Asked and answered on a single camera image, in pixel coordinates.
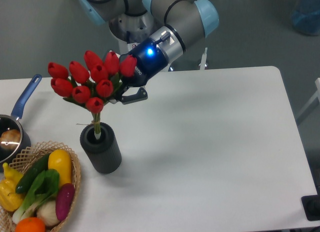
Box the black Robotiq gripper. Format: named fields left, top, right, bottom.
left=109, top=38, right=168, bottom=105

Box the red tulip bouquet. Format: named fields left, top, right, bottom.
left=47, top=50, right=137, bottom=141

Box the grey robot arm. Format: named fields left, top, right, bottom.
left=79, top=0, right=219, bottom=104

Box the dark grey ribbed vase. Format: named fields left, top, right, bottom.
left=80, top=123, right=122, bottom=174

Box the purple eggplant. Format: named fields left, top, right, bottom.
left=55, top=183, right=75, bottom=221

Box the woven wicker basket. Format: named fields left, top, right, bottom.
left=8, top=141, right=81, bottom=232

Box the green cucumber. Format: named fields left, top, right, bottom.
left=15, top=153, right=50, bottom=194

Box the green bok choy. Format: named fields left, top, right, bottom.
left=12, top=169, right=60, bottom=224

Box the white garlic bulb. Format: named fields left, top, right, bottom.
left=36, top=200, right=60, bottom=227

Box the white furniture leg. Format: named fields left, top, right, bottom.
left=295, top=78, right=320, bottom=126

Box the yellow bell pepper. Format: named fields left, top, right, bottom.
left=0, top=162, right=25, bottom=212

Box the orange fruit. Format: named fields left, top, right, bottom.
left=15, top=217, right=46, bottom=232

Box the blue bag on floor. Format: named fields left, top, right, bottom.
left=290, top=0, right=320, bottom=36

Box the black device at table edge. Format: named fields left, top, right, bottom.
left=301, top=195, right=320, bottom=221

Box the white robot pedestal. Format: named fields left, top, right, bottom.
left=108, top=6, right=218, bottom=71

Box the blue-handled saucepan with lid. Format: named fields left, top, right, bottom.
left=0, top=74, right=42, bottom=165

